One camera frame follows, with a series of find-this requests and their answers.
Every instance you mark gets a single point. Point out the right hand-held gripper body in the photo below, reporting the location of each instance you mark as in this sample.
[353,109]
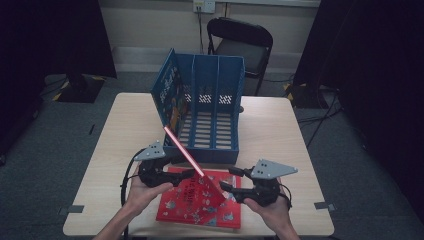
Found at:
[266,193]

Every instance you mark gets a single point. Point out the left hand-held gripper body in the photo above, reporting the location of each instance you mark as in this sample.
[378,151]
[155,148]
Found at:
[151,175]

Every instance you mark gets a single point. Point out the red picture book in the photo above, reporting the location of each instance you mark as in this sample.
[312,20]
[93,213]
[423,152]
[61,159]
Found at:
[186,210]
[213,190]

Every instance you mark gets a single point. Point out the blue plastic file rack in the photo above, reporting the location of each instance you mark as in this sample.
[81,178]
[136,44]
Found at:
[213,155]

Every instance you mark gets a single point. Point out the blue cartoon picture book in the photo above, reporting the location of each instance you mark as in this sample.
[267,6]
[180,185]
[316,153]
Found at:
[170,100]

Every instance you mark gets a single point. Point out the person's left hand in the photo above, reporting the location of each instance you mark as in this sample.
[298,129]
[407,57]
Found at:
[140,196]

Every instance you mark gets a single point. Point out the person's right hand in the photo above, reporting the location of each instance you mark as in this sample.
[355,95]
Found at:
[275,216]

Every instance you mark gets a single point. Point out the grey tape strip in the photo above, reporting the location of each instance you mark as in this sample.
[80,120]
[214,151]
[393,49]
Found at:
[325,206]
[71,210]

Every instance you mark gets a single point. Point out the small dark round object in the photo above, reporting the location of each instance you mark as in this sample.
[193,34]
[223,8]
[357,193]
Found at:
[242,109]

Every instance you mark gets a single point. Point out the black pen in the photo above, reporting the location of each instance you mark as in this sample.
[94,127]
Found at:
[91,129]

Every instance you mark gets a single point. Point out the black stand base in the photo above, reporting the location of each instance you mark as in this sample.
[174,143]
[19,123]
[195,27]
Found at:
[306,96]
[80,88]

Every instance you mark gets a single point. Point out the black folding chair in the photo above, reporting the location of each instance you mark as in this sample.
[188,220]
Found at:
[246,50]

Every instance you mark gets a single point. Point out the black curtain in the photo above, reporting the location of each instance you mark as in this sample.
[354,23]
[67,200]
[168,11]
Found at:
[376,66]
[50,40]

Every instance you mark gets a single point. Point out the white wall socket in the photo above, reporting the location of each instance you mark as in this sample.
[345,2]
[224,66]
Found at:
[204,6]

